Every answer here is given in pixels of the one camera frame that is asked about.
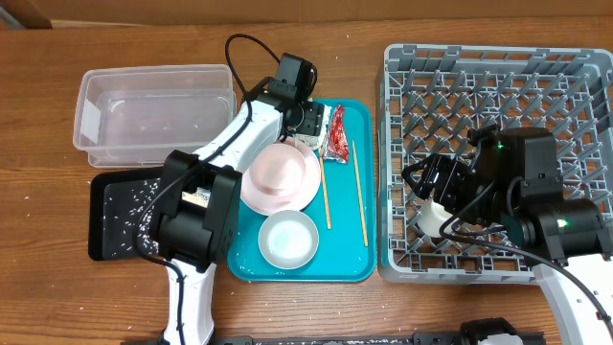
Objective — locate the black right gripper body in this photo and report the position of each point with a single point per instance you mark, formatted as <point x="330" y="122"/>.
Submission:
<point x="455" y="186"/>

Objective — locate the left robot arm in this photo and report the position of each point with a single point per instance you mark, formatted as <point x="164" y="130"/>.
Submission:
<point x="193" y="217"/>

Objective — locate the white paper cup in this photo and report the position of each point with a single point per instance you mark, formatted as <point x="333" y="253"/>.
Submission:
<point x="432" y="217"/>

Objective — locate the pink bowl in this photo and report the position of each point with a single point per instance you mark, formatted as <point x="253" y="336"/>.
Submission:
<point x="277" y="171"/>

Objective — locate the teal plastic tray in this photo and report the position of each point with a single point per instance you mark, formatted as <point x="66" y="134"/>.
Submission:
<point x="341" y="255"/>

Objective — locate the wooden chopstick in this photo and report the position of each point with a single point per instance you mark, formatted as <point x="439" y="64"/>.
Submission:
<point x="324" y="187"/>
<point x="360" y="195"/>

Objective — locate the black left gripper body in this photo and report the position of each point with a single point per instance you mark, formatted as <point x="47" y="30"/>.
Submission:
<point x="309" y="117"/>

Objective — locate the white napkin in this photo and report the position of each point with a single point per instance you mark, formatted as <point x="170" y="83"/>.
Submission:
<point x="318" y="141"/>

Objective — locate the clear plastic bin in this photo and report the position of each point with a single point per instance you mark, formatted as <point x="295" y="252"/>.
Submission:
<point x="134" y="117"/>

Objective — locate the black food waste tray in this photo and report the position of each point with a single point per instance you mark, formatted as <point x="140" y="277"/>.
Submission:
<point x="140" y="233"/>

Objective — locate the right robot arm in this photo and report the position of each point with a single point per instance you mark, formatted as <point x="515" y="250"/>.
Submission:
<point x="510" y="198"/>

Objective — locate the black bar at table edge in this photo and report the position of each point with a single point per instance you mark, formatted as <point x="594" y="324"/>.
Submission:
<point x="418" y="338"/>

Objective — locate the rice food scraps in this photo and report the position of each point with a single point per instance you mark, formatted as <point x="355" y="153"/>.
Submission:
<point x="123" y="204"/>

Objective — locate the grey bowl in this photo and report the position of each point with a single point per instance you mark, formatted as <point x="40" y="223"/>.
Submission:
<point x="288" y="239"/>

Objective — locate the grey dishwasher rack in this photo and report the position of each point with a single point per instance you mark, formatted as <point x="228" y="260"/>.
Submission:
<point x="430" y="96"/>

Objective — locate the pink plate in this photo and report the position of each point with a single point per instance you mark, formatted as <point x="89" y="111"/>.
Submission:
<point x="305" y="193"/>

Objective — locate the red snack wrapper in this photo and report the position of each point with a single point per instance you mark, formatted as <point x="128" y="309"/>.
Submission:
<point x="336" y="147"/>

